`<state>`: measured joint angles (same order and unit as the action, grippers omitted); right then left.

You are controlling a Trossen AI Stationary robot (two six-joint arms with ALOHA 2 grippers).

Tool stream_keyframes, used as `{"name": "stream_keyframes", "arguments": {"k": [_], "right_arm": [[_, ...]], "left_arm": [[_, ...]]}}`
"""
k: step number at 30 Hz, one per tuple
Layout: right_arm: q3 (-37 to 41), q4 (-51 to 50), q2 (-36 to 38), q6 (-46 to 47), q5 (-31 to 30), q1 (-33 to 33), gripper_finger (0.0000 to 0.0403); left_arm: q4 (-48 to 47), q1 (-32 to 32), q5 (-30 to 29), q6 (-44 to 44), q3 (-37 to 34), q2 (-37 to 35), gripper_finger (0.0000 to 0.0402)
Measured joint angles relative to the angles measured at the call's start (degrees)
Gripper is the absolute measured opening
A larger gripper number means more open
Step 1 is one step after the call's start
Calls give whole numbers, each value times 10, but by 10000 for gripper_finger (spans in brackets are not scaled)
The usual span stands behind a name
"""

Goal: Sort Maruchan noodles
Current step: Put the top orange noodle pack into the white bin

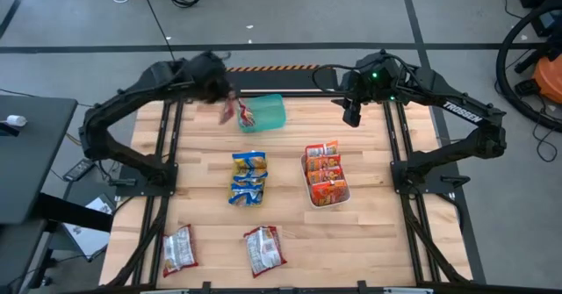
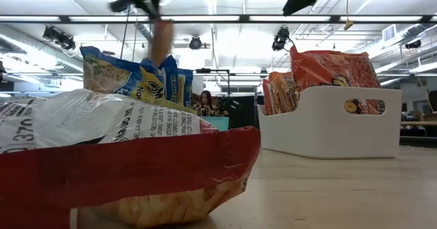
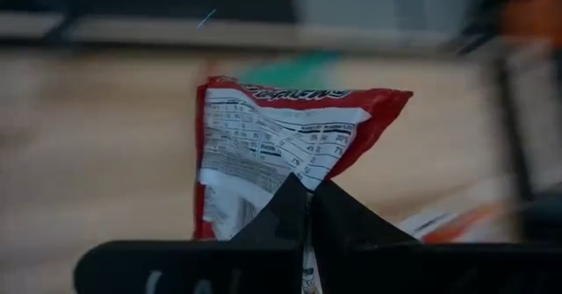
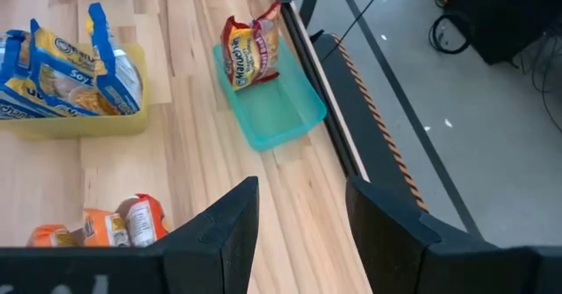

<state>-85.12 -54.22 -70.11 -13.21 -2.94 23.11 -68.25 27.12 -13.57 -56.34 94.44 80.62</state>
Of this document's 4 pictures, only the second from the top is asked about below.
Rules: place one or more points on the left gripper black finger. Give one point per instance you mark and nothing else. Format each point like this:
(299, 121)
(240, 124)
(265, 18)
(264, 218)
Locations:
(153, 11)
(121, 5)

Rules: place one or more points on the red ramen noodle packet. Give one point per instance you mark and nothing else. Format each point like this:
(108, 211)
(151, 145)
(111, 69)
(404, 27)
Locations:
(162, 41)
(136, 167)

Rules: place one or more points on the blue ramen noodle packet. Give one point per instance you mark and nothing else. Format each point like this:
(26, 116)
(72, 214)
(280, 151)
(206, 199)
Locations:
(109, 73)
(160, 83)
(186, 87)

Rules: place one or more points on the orange ramen noodle packet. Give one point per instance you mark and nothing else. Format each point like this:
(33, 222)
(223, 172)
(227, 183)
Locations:
(285, 92)
(267, 97)
(331, 68)

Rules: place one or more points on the black ceiling spotlight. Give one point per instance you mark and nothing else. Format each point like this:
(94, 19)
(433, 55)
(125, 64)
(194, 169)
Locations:
(51, 33)
(67, 42)

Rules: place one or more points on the white vent grille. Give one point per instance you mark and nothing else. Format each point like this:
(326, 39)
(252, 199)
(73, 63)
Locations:
(389, 33)

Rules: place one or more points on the person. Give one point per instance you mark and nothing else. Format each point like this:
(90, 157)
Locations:
(206, 100)

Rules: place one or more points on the black ceiling fixture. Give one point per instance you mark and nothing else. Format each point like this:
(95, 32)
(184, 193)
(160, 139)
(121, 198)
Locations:
(413, 44)

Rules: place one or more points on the black partition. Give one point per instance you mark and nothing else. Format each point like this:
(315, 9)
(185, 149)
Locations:
(244, 112)

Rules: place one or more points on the white plastic bin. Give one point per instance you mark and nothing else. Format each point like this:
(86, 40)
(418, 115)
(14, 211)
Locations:
(317, 133)

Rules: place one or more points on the wooden table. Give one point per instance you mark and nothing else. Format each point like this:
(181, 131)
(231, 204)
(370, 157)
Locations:
(418, 123)

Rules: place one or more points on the round black ceiling camera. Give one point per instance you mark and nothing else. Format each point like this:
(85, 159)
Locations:
(195, 42)

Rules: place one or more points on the black overhead frame beam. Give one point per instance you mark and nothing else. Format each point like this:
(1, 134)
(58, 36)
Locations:
(244, 18)

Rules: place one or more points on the black metal stand frame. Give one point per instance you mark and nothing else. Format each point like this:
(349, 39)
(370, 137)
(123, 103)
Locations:
(211, 70)

